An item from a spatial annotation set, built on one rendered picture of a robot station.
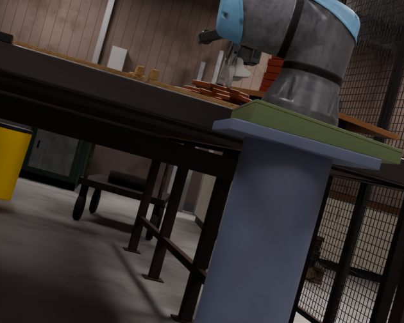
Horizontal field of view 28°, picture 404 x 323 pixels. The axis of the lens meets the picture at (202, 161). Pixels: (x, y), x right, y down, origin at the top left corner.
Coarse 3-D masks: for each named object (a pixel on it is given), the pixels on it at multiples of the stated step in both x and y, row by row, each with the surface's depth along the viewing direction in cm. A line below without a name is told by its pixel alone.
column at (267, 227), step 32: (224, 128) 142; (256, 128) 136; (256, 160) 144; (288, 160) 142; (320, 160) 144; (352, 160) 138; (256, 192) 143; (288, 192) 142; (320, 192) 146; (224, 224) 147; (256, 224) 142; (288, 224) 142; (224, 256) 145; (256, 256) 142; (288, 256) 143; (224, 288) 143; (256, 288) 142; (288, 288) 144; (224, 320) 143; (256, 320) 142; (288, 320) 148
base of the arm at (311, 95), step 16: (288, 64) 147; (304, 64) 145; (288, 80) 146; (304, 80) 145; (320, 80) 145; (336, 80) 146; (272, 96) 146; (288, 96) 145; (304, 96) 143; (320, 96) 144; (336, 96) 147; (304, 112) 143; (320, 112) 143; (336, 112) 147
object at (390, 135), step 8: (232, 88) 259; (240, 88) 256; (256, 96) 251; (344, 120) 251; (352, 120) 252; (360, 120) 255; (352, 128) 271; (360, 128) 262; (368, 128) 258; (376, 128) 260; (376, 136) 274; (384, 136) 266; (392, 136) 267
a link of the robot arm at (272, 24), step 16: (224, 0) 145; (240, 0) 144; (256, 0) 145; (272, 0) 145; (288, 0) 146; (224, 16) 146; (240, 16) 144; (256, 16) 144; (272, 16) 144; (288, 16) 145; (224, 32) 148; (240, 32) 146; (256, 32) 146; (272, 32) 145; (256, 48) 149; (272, 48) 148
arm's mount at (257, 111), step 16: (240, 112) 151; (256, 112) 137; (272, 112) 137; (288, 112) 137; (272, 128) 137; (288, 128) 137; (304, 128) 138; (320, 128) 138; (336, 128) 138; (336, 144) 138; (352, 144) 138; (368, 144) 139; (384, 144) 139; (384, 160) 139; (400, 160) 139
